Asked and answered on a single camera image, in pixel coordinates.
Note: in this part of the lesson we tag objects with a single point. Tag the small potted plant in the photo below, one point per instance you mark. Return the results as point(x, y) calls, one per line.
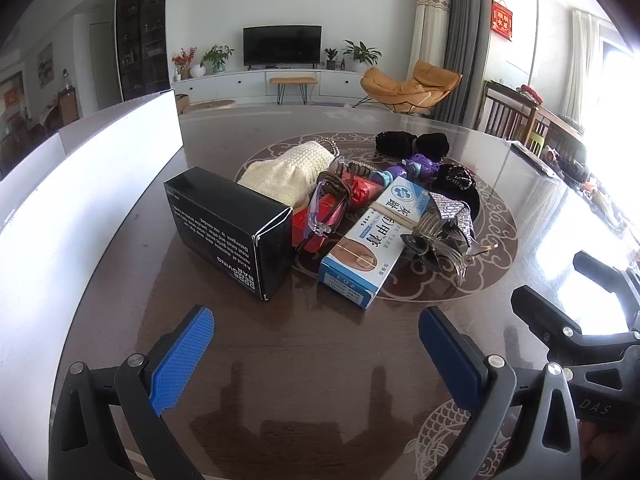
point(330, 56)

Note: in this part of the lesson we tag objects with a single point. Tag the large potted green plant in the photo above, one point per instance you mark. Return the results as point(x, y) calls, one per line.
point(361, 52)

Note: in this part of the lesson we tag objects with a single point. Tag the black fuzzy rolled socks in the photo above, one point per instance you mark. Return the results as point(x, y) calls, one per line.
point(400, 142)

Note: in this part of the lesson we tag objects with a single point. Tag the blue white medicine box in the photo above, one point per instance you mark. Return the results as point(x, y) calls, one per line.
point(360, 245)

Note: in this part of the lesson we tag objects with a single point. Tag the cream knitted pouch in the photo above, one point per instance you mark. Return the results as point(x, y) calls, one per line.
point(290, 170)

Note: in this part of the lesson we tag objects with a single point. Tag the black cardboard box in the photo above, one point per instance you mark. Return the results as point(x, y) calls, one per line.
point(220, 220)

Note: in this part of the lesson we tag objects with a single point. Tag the white covered standing air conditioner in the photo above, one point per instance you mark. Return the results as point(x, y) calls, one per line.
point(431, 30)

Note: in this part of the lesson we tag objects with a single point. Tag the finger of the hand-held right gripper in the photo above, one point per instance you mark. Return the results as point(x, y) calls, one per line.
point(545, 315)
point(605, 272)

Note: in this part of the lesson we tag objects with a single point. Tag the black television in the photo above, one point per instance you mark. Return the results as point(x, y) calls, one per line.
point(282, 45)

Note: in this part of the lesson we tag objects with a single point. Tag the white television cabinet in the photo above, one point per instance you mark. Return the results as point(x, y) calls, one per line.
point(235, 85)

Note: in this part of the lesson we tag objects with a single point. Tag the grey curtain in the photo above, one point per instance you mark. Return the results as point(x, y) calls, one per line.
point(462, 35)

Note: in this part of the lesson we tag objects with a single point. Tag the dark flat pouch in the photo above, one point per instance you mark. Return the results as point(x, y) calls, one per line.
point(535, 160)

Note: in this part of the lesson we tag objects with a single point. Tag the red foil packet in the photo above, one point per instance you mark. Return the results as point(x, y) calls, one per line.
point(362, 191)

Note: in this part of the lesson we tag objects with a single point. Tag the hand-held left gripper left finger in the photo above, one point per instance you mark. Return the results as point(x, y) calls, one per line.
point(180, 360)

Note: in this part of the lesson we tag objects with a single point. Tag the brown patterned desktop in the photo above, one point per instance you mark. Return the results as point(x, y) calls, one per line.
point(310, 360)

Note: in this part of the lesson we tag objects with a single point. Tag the orange lounge chair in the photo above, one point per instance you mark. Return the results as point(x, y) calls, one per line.
point(400, 87)

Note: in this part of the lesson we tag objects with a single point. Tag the clear purple frame glasses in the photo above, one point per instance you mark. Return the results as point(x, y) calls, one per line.
point(320, 212)

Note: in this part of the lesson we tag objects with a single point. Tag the person's right hand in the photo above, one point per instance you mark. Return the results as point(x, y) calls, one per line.
point(607, 447)

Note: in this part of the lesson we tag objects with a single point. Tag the red flower plant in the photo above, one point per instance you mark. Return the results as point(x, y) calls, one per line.
point(182, 60)

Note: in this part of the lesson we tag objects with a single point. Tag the red wall hanging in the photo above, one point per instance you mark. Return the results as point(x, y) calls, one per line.
point(503, 20)

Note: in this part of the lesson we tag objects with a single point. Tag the dark glass display cabinet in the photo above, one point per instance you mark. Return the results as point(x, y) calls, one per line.
point(142, 35)

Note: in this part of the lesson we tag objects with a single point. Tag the purple plastic toy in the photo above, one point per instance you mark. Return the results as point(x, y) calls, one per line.
point(420, 166)

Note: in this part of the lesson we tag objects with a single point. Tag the white round vase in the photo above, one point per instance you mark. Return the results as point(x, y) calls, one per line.
point(198, 71)

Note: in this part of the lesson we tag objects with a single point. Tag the wooden bench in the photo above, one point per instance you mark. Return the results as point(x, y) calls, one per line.
point(293, 81)

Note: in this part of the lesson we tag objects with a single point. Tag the framed wall painting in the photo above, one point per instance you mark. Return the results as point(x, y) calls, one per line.
point(45, 61)

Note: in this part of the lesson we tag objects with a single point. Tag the wooden side cabinet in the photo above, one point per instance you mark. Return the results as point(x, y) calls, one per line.
point(68, 105)

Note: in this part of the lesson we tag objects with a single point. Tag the wooden dining chair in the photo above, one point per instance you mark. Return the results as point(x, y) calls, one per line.
point(505, 112)

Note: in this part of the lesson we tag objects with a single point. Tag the green plant in glass vase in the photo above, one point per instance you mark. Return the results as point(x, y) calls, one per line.
point(217, 56)

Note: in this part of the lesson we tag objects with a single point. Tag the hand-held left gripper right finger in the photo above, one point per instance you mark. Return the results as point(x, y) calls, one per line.
point(450, 355)

